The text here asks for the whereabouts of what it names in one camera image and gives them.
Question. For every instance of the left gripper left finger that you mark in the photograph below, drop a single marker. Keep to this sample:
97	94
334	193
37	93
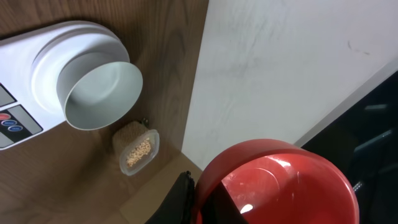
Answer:
178	203

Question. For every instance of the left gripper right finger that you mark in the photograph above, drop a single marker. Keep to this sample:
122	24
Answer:
219	208

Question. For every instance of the red plastic measuring scoop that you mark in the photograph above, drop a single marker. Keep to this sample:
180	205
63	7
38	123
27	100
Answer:
272	181

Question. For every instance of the white round bowl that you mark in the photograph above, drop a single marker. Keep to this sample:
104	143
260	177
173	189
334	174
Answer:
95	90

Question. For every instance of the white digital kitchen scale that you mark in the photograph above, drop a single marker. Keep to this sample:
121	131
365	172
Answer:
30	66

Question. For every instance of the clear plastic soybean container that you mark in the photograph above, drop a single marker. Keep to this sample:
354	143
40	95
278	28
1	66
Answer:
136	145

